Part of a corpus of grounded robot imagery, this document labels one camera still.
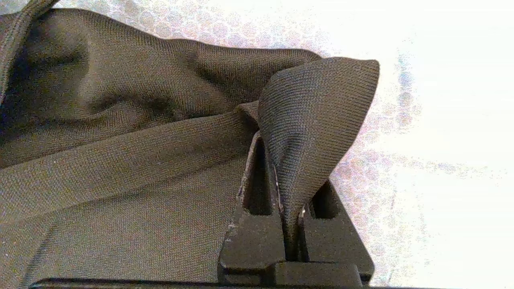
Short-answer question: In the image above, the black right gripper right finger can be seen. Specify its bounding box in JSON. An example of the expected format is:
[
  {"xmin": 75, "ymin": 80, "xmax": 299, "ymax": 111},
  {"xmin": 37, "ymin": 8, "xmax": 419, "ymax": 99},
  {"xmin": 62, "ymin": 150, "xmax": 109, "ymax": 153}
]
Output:
[{"xmin": 298, "ymin": 180, "xmax": 375, "ymax": 281}]

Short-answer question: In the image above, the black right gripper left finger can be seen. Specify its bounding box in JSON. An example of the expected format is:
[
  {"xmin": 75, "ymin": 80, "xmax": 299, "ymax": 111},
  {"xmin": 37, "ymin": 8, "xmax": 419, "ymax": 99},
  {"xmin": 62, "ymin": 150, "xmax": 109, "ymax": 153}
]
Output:
[{"xmin": 218, "ymin": 130, "xmax": 286, "ymax": 281}]

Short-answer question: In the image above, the black zip hoodie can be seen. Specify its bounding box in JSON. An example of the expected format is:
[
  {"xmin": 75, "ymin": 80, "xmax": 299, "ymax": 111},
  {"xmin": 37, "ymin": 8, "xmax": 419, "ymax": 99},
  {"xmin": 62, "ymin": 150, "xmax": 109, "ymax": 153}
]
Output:
[{"xmin": 0, "ymin": 0, "xmax": 380, "ymax": 283}]

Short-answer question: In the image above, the blue bed sheet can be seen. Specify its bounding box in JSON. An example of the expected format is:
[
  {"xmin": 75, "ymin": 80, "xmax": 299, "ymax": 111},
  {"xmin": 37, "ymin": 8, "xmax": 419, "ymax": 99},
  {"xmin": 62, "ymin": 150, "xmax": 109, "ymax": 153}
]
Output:
[{"xmin": 60, "ymin": 0, "xmax": 514, "ymax": 289}]

